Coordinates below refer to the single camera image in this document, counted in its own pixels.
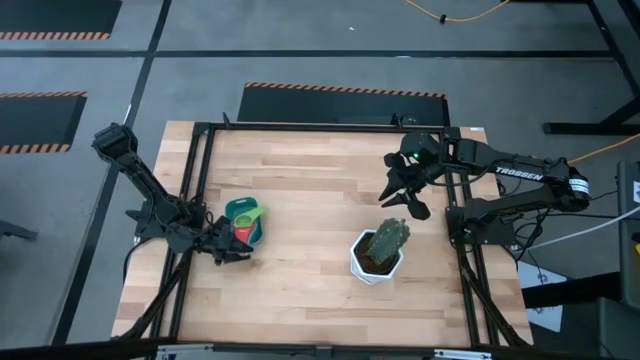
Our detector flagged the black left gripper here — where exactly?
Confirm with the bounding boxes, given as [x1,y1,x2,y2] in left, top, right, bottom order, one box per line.
[198,222,255,266]

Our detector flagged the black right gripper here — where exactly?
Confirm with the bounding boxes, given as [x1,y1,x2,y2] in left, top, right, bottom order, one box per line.
[383,131,447,222]

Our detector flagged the red measuring cup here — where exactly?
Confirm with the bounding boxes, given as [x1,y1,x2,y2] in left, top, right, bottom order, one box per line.
[232,223,259,244]

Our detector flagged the green measuring cup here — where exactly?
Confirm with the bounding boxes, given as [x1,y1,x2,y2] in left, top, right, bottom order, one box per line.
[231,205,270,230]

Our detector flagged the teal plastic basket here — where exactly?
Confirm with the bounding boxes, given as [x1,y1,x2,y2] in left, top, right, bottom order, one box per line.
[224,196,270,248]

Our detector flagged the green cactus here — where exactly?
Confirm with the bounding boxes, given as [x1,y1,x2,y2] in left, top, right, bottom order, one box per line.
[366,217,412,266]

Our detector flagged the white plant pot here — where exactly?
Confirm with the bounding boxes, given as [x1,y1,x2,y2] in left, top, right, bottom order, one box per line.
[349,228,405,287]

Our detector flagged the black hazard-striped floor mat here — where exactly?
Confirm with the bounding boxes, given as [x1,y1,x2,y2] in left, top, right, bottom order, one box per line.
[237,81,451,127]
[0,0,124,41]
[0,91,89,155]

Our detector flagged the white sheet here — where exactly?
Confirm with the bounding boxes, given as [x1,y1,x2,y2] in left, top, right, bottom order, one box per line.
[514,259,567,334]

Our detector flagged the black floor beam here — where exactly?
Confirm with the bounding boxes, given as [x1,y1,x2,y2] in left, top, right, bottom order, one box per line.
[522,272,621,310]

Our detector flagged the grey equipment box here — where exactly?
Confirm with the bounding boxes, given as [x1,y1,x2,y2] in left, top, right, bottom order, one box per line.
[617,159,640,311]

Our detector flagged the yellow extension cable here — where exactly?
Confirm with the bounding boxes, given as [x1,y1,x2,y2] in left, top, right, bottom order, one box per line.
[403,0,512,25]

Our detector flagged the black desk leg frame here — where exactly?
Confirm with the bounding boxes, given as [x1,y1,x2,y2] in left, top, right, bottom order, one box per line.
[542,0,640,136]

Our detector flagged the white cable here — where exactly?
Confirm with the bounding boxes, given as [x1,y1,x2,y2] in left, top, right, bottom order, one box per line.
[514,204,640,254]

